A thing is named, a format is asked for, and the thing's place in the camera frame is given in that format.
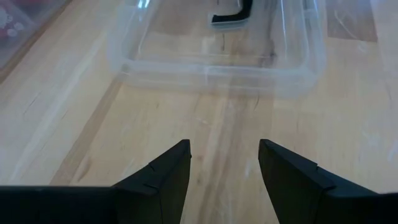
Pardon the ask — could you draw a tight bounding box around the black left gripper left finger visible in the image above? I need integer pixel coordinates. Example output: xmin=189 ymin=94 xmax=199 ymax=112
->
xmin=0 ymin=138 xmax=192 ymax=224

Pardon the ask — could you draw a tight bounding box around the clear plastic bin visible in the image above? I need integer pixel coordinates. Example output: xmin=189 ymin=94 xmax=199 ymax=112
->
xmin=106 ymin=0 xmax=328 ymax=100

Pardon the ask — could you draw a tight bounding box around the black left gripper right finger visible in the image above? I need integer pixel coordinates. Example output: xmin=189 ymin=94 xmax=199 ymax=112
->
xmin=257 ymin=138 xmax=398 ymax=224

